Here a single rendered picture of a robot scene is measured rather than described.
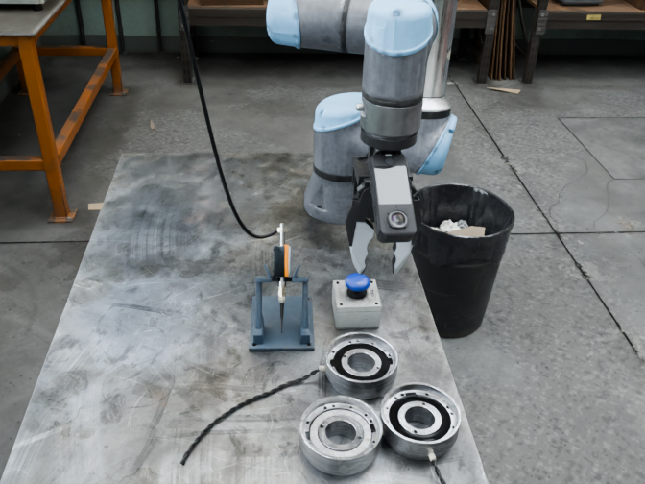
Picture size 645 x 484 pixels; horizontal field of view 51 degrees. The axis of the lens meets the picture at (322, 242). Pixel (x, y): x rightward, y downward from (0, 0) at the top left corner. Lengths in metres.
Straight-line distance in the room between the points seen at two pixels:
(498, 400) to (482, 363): 0.16
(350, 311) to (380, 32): 0.46
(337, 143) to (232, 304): 0.37
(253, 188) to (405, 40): 0.75
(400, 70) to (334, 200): 0.57
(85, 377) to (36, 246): 1.85
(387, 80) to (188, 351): 0.51
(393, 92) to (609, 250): 2.26
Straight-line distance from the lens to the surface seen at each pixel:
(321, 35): 0.91
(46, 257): 2.79
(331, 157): 1.29
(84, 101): 3.42
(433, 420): 0.94
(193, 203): 1.42
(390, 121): 0.82
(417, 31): 0.79
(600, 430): 2.19
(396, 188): 0.83
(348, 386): 0.96
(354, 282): 1.06
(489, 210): 2.32
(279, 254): 1.02
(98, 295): 1.19
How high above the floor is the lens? 1.51
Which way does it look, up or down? 34 degrees down
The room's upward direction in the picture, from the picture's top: 2 degrees clockwise
